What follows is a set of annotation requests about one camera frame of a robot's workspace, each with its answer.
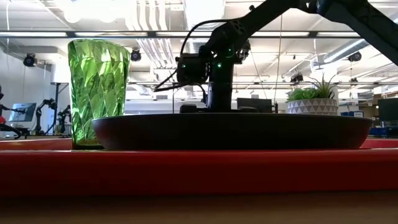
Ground background monitor with pale screen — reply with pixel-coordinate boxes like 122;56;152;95
8;102;37;123

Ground red plastic tray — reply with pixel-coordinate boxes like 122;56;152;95
0;136;398;197

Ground black right camera cable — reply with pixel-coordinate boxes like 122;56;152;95
154;19;240;93

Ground green succulent plant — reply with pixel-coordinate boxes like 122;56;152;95
285;73;339;102

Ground green faceted plastic cup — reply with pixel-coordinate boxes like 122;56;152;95
67;38;131;151

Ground black round plate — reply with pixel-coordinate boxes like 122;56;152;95
91;112;373;151

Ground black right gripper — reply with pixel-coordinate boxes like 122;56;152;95
179;81;259;114

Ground dark background monitor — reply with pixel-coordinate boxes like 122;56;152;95
236;98;274;113
377;98;398;123

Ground white geometric plant pot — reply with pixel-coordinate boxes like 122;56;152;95
287;98;339;116

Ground blue storage bins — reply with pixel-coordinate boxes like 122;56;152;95
369;126;389;137

